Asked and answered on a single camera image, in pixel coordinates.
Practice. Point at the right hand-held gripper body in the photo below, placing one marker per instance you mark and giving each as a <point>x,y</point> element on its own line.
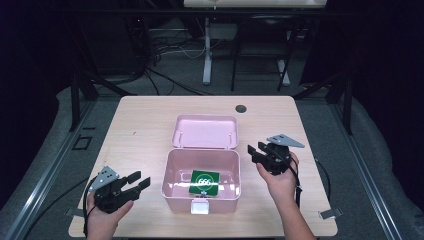
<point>278,160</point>

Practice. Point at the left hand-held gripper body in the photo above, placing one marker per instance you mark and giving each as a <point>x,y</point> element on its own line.
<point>108,196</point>

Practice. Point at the pink storage box with lid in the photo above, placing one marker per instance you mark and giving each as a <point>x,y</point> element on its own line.
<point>203,133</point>

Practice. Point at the person's right hand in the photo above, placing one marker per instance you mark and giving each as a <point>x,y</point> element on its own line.
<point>283,186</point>

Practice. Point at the person's left hand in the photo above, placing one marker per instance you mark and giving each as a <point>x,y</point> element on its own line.
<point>103,223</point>

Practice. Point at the dark round table grommet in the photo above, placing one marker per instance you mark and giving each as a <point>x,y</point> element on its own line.
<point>240,108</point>

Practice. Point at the green card pack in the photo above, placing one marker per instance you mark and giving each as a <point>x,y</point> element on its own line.
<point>204,183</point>

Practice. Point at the black metal stand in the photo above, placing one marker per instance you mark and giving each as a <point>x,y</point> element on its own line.
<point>348,103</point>
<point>75,100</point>

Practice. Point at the white desk with legs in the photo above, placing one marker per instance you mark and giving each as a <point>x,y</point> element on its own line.
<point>207,50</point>

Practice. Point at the black chair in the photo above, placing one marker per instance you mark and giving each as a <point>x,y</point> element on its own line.
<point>263,23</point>

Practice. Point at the metal table bracket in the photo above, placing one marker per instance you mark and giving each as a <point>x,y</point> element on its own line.
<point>74,212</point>
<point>330,213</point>

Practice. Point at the aluminium floor rail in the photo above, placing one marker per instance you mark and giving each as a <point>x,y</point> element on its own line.
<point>50,166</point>
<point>363,173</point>

